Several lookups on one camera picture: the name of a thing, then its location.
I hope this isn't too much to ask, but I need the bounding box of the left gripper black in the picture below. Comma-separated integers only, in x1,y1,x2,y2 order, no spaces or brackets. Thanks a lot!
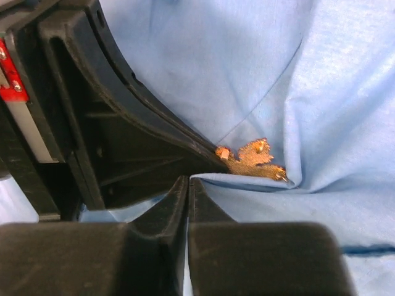
1,1,102,221

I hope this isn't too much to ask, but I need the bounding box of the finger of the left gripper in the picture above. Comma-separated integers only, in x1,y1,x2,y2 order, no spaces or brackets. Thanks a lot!
38,1,226,210

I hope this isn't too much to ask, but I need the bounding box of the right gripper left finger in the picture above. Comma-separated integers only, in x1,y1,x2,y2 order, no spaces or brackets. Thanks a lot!
1,176,188,295

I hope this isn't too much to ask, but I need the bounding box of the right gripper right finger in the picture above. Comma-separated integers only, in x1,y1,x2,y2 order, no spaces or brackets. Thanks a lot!
188,178,356,296

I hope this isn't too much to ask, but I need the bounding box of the red orange leaf brooch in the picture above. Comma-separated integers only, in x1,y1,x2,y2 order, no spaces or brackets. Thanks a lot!
215,138,289,182

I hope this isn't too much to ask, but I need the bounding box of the light blue button shirt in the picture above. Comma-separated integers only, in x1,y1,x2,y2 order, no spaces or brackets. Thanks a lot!
1,1,394,295

